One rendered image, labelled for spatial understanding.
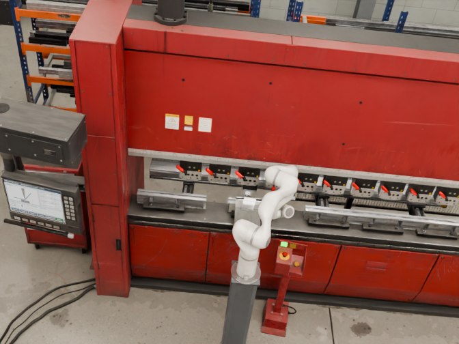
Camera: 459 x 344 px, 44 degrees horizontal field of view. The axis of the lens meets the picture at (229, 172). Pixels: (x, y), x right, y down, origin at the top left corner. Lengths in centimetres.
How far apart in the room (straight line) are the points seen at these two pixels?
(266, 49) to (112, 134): 105
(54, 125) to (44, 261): 209
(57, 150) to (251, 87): 118
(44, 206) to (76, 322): 143
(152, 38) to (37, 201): 114
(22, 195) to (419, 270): 290
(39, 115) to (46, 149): 21
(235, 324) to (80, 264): 160
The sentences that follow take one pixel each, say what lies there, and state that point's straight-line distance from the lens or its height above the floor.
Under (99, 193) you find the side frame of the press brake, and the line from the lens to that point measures 385.
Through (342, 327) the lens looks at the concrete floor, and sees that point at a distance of 476.
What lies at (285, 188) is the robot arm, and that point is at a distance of 339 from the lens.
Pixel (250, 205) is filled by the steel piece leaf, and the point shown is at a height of 100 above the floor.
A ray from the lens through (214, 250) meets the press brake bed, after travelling 428.
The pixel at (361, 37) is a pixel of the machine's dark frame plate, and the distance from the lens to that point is 347.
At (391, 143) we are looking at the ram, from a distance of 377.
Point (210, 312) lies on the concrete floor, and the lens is 464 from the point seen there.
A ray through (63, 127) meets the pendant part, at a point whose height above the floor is 195.
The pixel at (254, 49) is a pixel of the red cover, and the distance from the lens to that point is 327.
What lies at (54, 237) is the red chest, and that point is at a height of 22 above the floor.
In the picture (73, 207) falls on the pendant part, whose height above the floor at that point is 148.
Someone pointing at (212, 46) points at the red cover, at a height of 224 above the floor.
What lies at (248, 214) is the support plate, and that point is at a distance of 396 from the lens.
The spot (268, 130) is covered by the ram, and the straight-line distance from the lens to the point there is 361.
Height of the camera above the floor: 385
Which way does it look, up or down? 42 degrees down
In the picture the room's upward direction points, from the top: 7 degrees clockwise
